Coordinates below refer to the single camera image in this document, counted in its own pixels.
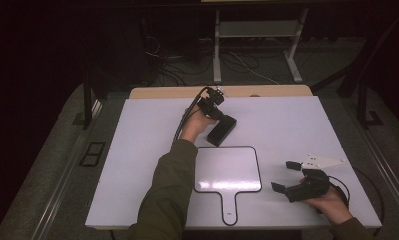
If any black floor socket frame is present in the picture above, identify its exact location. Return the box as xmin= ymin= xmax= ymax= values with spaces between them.
xmin=79 ymin=141 xmax=107 ymax=168

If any metal floor rail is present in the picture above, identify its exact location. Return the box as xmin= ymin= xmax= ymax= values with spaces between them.
xmin=29 ymin=99 xmax=104 ymax=240
xmin=359 ymin=125 xmax=399 ymax=216

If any right hand-held gripper black cable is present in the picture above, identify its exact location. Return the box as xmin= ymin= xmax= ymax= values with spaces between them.
xmin=326 ymin=165 xmax=385 ymax=240

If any black whiteboard eraser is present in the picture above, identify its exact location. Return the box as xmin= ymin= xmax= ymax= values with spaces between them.
xmin=205 ymin=114 xmax=238 ymax=148

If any white metal stand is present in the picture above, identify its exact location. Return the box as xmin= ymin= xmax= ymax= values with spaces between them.
xmin=212 ymin=7 xmax=310 ymax=85

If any person's right hand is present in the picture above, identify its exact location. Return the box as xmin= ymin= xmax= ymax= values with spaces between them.
xmin=301 ymin=186 xmax=354 ymax=225

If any person's left hand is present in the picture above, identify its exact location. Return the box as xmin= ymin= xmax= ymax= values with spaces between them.
xmin=180 ymin=106 xmax=217 ymax=144

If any black metal stand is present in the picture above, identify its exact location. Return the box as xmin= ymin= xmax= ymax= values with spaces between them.
xmin=310 ymin=8 xmax=399 ymax=130

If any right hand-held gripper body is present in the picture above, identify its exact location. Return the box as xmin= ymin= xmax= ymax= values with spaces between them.
xmin=286 ymin=153 xmax=347 ymax=204

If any small handheld whiteboard paddle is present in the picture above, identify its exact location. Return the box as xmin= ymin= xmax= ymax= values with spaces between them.
xmin=192 ymin=145 xmax=263 ymax=227

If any bundle of black floor cables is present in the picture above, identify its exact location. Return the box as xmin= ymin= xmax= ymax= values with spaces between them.
xmin=142 ymin=33 xmax=219 ymax=88

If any white floor cable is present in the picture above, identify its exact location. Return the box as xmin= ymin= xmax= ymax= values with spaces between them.
xmin=227 ymin=49 xmax=282 ymax=86

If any light wooden table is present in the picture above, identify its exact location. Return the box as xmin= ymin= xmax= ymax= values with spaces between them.
xmin=129 ymin=84 xmax=314 ymax=100

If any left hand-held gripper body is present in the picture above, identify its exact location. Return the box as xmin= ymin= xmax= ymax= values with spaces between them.
xmin=197 ymin=85 xmax=226 ymax=120

